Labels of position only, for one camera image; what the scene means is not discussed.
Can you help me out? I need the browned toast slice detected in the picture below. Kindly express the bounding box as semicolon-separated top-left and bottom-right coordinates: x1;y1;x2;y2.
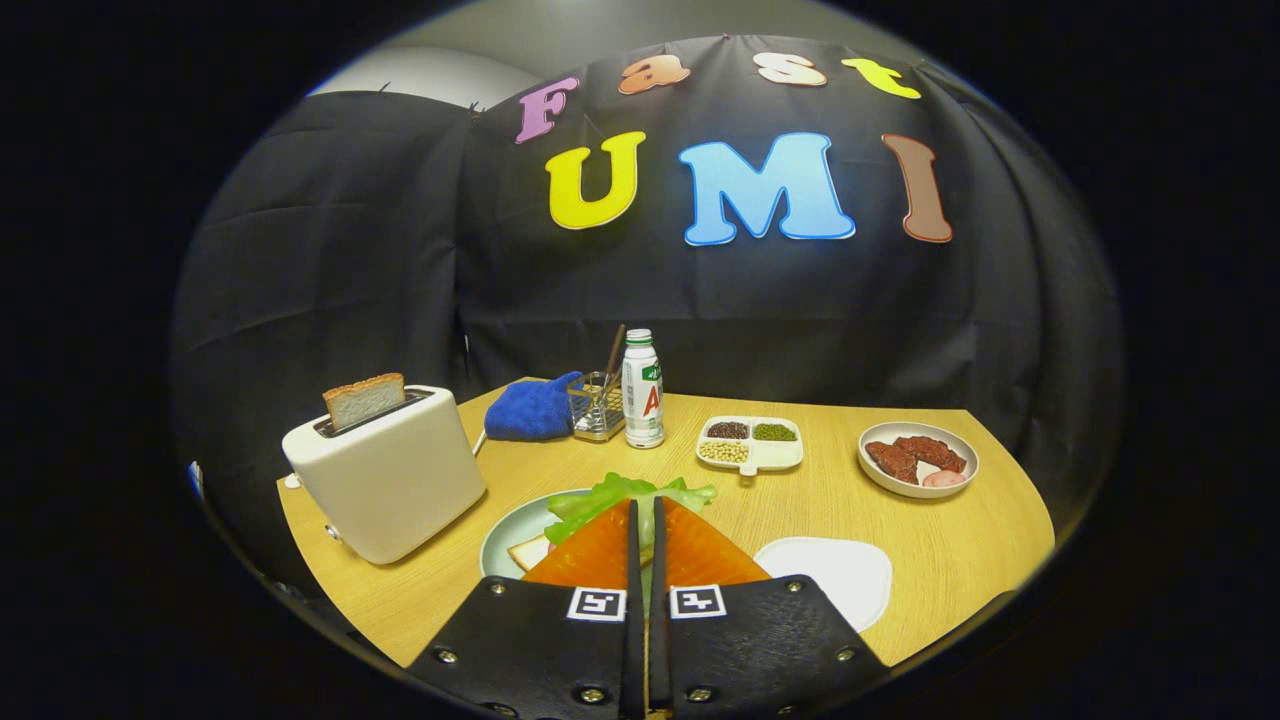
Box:
322;373;407;433

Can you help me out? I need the white bottle with green label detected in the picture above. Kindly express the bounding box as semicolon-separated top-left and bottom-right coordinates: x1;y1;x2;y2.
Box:
621;329;666;450

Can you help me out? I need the white round meat plate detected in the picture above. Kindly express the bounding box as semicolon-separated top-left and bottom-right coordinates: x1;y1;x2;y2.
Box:
857;421;980;500

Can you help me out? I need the black backdrop cloth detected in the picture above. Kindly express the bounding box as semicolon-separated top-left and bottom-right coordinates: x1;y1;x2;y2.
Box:
168;35;1126;591

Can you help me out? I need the white toaster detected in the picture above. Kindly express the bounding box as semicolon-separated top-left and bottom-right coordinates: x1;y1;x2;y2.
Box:
282;385;488;566

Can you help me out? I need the white divided dish of beans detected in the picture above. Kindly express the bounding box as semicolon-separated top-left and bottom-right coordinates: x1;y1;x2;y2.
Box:
695;415;804;477

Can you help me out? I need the metal wire utensil holder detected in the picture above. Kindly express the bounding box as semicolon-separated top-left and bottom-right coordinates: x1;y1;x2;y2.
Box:
567;371;627;443

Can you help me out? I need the pale green plate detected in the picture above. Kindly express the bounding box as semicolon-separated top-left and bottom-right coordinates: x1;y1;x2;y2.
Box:
480;488;601;581

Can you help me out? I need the blue cloth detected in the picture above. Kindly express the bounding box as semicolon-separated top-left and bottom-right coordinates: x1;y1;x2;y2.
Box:
484;371;584;442

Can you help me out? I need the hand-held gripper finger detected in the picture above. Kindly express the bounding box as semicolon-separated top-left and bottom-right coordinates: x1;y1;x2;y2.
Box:
648;497;891;720
405;498;648;720

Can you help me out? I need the white bread slice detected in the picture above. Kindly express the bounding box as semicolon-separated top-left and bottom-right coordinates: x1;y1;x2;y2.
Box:
506;533;553;573

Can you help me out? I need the dark red meat slice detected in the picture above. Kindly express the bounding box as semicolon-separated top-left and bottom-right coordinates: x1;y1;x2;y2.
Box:
893;435;968;475
865;441;919;485

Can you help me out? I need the white square plate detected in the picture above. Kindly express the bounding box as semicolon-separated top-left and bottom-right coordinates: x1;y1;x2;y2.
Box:
753;537;893;633

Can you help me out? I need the green lettuce leaf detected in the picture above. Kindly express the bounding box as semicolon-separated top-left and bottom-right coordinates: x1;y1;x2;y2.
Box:
545;473;718;546

